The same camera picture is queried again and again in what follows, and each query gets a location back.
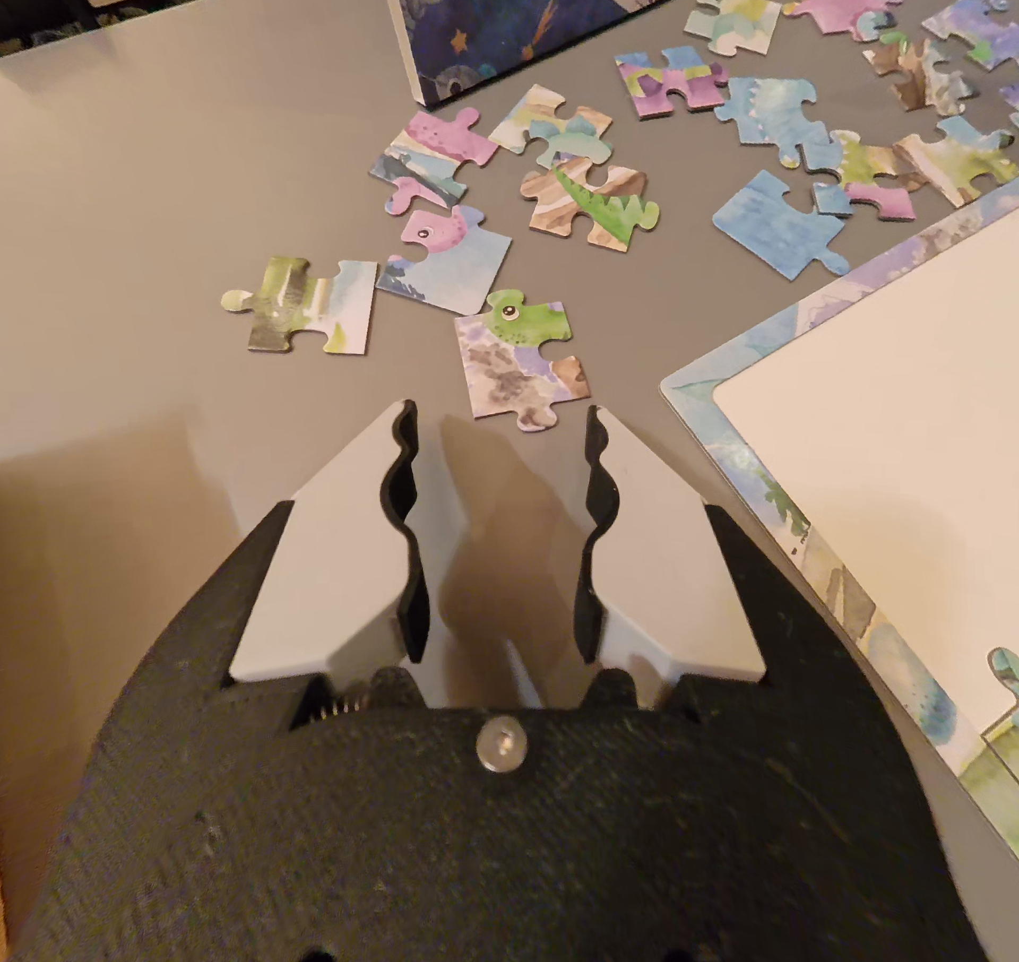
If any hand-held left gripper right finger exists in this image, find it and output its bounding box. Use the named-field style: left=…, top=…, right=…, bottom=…
left=573, top=405, right=767, bottom=684

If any pile of jigsaw pieces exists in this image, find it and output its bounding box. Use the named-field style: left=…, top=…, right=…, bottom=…
left=219, top=0, right=1019, bottom=358

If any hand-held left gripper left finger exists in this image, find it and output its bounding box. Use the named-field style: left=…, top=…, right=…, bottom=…
left=229, top=398, right=433, bottom=684

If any light blue jigsaw piece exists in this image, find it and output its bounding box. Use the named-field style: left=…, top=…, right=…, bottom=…
left=711, top=170, right=851, bottom=280

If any green dinosaur head jigsaw piece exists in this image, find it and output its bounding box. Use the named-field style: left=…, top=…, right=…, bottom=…
left=454, top=289, right=592, bottom=432

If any puzzle tray with painted border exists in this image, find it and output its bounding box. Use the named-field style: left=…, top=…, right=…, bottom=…
left=659, top=178, right=1019, bottom=860

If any green beige jigsaw piece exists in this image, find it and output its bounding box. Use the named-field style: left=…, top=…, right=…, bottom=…
left=520, top=157, right=662, bottom=250

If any illustrated puzzle box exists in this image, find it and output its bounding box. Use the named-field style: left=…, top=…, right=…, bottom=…
left=373, top=0, right=797, bottom=110

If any pale blue yellow jigsaw piece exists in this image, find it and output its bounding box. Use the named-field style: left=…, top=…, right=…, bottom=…
left=981, top=646, right=1019, bottom=740

